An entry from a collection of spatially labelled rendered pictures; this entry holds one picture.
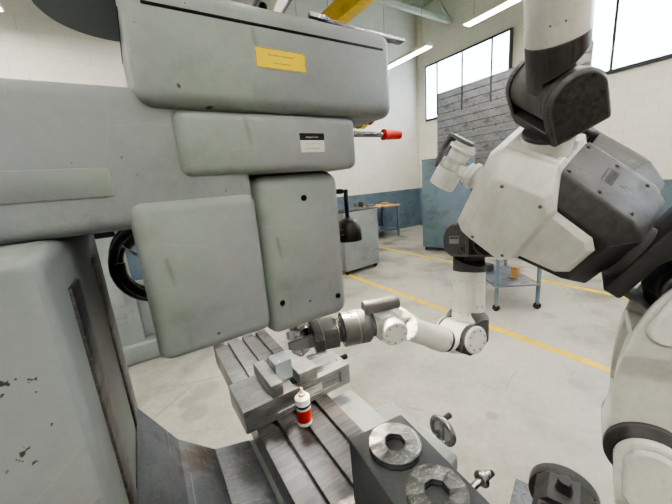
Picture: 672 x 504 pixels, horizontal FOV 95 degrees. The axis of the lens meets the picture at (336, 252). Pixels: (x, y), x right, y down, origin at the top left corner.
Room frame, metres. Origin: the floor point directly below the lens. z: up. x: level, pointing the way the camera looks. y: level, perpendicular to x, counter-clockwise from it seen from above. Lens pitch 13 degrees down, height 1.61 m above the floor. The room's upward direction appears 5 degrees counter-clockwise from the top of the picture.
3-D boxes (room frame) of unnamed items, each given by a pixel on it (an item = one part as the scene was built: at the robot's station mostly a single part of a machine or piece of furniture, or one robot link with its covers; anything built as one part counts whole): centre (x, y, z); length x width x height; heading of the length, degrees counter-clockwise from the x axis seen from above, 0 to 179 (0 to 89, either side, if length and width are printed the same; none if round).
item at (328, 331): (0.72, 0.02, 1.23); 0.13 x 0.12 x 0.10; 13
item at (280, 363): (0.85, 0.20, 1.07); 0.06 x 0.05 x 0.06; 33
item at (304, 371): (0.88, 0.15, 1.05); 0.15 x 0.06 x 0.04; 33
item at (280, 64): (0.69, 0.12, 1.81); 0.47 x 0.26 x 0.16; 122
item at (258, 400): (0.86, 0.17, 1.01); 0.35 x 0.15 x 0.11; 123
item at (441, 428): (0.96, -0.32, 0.66); 0.16 x 0.12 x 0.12; 122
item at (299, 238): (0.70, 0.11, 1.47); 0.21 x 0.19 x 0.32; 32
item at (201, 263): (0.60, 0.27, 1.47); 0.24 x 0.19 x 0.26; 32
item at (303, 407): (0.74, 0.12, 1.01); 0.04 x 0.04 x 0.11
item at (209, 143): (0.68, 0.14, 1.68); 0.34 x 0.24 x 0.10; 122
